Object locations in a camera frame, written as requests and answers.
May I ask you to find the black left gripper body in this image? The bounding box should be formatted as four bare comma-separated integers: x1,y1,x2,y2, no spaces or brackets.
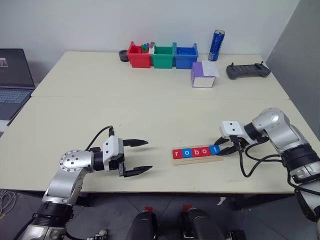
108,149,125,171

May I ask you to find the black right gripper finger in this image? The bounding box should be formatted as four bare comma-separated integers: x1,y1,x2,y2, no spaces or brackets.
213,136,232,146
218,145,238,157

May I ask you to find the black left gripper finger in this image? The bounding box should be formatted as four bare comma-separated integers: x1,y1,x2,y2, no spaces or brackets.
118,162,154,178
122,138,149,148

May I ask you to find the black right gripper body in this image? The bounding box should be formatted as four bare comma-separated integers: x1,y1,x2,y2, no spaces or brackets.
229,135,250,152

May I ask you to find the wooden letter tray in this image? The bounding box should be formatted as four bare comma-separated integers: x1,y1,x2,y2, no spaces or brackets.
171,144,224,166

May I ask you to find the dark rounded shape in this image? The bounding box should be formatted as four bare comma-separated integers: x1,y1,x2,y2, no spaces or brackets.
125,211,159,240
180,208,226,240

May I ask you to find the purple and white box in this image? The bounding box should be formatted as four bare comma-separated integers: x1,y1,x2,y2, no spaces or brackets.
191,61,217,89

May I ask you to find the black handheld controller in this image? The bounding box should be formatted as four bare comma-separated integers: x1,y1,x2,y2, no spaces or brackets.
226,61,272,80

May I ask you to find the red plastic bin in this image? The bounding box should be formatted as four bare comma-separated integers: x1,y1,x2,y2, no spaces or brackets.
126,41,153,69

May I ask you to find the green plastic bin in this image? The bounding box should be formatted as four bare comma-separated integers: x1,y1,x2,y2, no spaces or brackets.
150,42,175,69

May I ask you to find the black round dish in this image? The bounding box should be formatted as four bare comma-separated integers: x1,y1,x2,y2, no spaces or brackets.
118,49,130,62

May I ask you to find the blue plastic bin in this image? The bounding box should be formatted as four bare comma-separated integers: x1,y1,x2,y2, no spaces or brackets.
173,42,199,70

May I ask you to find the blue drink can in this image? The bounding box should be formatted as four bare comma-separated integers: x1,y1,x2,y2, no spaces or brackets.
208,29,226,62

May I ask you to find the grey laptop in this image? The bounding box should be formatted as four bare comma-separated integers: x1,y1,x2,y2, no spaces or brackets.
0,48,36,126

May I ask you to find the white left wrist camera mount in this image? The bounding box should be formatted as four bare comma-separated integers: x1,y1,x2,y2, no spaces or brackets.
102,135,125,173

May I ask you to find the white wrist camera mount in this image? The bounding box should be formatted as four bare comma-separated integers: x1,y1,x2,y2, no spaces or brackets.
219,120,248,140
102,135,125,173

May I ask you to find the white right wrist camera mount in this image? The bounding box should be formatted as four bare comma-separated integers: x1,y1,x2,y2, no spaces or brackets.
219,120,248,140

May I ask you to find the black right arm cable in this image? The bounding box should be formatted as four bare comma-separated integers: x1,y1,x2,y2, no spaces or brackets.
231,135,320,196

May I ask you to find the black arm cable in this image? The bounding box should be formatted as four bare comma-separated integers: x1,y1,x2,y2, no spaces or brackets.
84,125,116,152
231,135,320,196

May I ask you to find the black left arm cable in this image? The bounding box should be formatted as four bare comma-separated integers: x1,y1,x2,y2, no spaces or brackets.
84,125,116,152

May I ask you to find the black table frame bar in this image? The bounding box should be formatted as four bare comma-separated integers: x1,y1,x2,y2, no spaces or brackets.
229,192,298,212

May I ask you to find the white cable bundle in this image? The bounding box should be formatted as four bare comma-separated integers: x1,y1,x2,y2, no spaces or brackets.
0,188,18,219

